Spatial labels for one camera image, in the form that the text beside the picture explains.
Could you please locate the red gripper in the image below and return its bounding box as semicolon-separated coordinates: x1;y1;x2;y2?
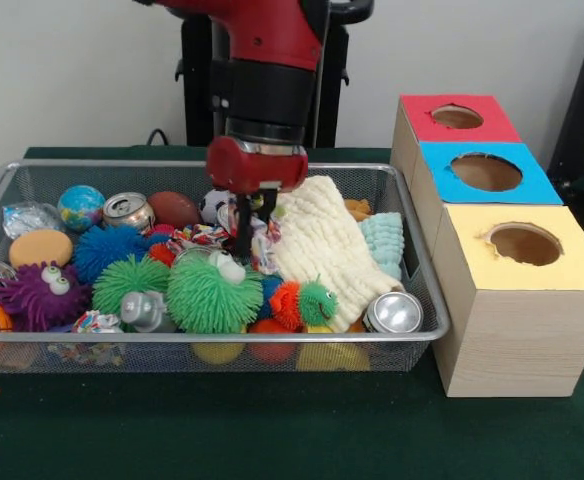
205;137;310;257

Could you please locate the cream knitted cloth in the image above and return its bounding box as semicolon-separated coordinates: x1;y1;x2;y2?
257;175;405;333

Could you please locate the brown toy football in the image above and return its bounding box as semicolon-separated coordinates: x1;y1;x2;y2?
147;191;203;228

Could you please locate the green spiky ball with eyes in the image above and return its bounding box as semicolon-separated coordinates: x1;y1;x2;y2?
165;250;265;336

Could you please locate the mint green cloth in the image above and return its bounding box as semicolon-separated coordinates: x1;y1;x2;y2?
357;212;407;286

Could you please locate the purple spiky ball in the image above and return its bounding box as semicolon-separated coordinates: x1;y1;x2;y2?
0;262;91;334

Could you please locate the clear mesh bin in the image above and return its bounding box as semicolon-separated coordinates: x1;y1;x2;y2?
0;158;452;374

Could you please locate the wooden box with three holes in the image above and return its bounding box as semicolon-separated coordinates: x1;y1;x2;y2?
391;95;584;399

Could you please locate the plain green spiky ball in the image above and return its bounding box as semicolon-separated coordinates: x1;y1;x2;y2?
91;255;171;319

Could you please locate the blue spiky ball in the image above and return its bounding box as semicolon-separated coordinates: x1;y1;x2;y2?
73;224;151;283

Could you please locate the small globe ball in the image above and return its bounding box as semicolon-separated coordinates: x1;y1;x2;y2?
57;185;106;233

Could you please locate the wooden toy burger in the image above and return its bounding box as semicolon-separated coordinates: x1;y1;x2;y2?
8;229;74;269

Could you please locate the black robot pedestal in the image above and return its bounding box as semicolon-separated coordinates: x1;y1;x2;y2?
165;0;375;149

